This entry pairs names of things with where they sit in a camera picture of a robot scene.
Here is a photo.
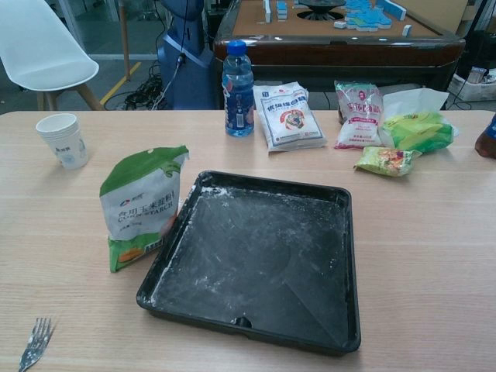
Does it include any green white corn starch bag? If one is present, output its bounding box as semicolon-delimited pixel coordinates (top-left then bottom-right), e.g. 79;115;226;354
99;145;191;274

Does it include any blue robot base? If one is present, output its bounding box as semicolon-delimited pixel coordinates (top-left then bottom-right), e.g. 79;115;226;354
157;0;218;111

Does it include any black plastic tray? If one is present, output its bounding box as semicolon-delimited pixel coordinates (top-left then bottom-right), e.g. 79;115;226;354
135;169;362;353

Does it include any white bag with blue print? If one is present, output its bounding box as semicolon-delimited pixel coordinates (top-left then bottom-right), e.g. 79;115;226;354
253;81;326;155

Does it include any clear bottle with blue cap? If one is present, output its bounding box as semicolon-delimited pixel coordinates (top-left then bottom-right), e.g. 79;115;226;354
221;40;256;137

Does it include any white bag with pink print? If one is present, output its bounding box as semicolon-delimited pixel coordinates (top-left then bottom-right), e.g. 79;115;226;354
333;80;384;150

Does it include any small green snack packet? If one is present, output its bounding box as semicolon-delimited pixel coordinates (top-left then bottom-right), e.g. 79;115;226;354
353;146;422;178

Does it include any brown mahjong table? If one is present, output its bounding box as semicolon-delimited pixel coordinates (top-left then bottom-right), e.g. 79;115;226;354
212;0;466;94

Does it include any clear bag of green packets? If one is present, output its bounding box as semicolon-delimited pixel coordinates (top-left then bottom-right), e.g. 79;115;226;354
377;88;460;154

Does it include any row of blue mahjong tiles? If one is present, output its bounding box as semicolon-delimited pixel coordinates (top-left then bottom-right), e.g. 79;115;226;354
263;0;290;21

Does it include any white paper cup stack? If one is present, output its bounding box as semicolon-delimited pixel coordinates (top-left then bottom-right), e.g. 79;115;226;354
35;112;90;171

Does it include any black mahjong table centre hub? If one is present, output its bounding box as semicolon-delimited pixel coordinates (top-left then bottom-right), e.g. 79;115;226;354
296;0;346;22

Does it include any blue mahjong tile pile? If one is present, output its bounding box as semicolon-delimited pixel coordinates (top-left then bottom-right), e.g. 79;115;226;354
343;0;406;31

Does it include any dark drink bottle blue cap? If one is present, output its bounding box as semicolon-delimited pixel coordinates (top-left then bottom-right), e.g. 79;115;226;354
474;112;496;159

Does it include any white chair with wooden legs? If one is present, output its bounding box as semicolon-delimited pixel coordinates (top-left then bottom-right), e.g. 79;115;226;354
0;0;105;112

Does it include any silver metal fork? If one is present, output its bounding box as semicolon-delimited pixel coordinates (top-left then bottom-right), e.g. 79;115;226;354
18;317;53;372

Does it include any black floor cable bundle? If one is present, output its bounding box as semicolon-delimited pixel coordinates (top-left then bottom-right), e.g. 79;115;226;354
122;64;171;112

